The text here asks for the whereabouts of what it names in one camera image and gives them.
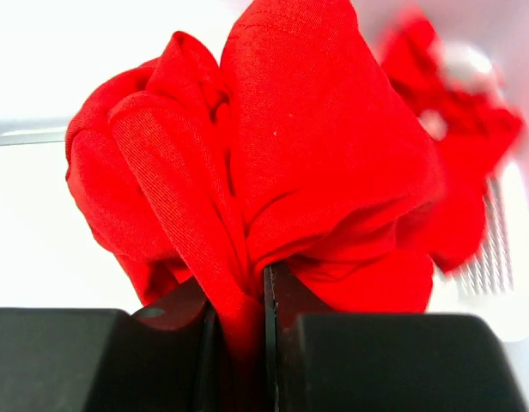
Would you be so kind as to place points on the white plastic basket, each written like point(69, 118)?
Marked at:
point(494, 284)

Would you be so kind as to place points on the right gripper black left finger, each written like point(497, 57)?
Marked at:
point(160, 358)

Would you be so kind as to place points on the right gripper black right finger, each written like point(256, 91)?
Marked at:
point(321, 360)

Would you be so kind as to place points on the red t-shirt pile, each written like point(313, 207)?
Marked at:
point(471, 132)

